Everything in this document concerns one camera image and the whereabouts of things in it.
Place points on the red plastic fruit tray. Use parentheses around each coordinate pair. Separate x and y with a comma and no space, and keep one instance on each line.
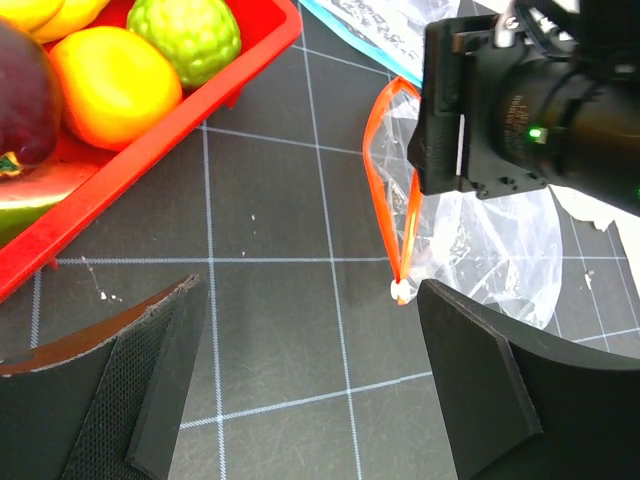
(267,29)

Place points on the black grid cutting mat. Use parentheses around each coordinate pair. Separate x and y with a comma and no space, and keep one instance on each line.
(306,367)

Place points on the dark purple mangosteen toy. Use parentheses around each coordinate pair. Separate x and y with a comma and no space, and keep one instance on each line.
(31,103)

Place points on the yellow banana bunch toy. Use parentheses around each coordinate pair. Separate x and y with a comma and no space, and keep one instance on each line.
(51,20)

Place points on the watermelon slice toy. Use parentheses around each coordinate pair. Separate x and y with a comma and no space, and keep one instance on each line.
(25,199)

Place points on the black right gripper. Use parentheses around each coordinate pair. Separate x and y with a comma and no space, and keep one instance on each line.
(466,60)

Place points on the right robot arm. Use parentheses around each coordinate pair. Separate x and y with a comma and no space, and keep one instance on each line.
(532,96)

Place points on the clear bag orange zipper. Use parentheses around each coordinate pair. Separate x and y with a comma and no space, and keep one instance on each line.
(505,252)

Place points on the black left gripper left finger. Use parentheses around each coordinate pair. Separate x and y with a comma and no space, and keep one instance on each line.
(105,402)

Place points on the orange toy fruit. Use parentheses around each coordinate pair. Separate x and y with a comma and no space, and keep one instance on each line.
(116,85)

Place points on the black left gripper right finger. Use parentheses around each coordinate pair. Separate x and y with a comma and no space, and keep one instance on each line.
(520,403)

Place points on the clear bag blue zipper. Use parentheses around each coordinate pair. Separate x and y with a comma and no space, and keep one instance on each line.
(391,32)

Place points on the green custard apple toy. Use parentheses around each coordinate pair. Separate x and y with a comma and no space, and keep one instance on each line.
(198,37)

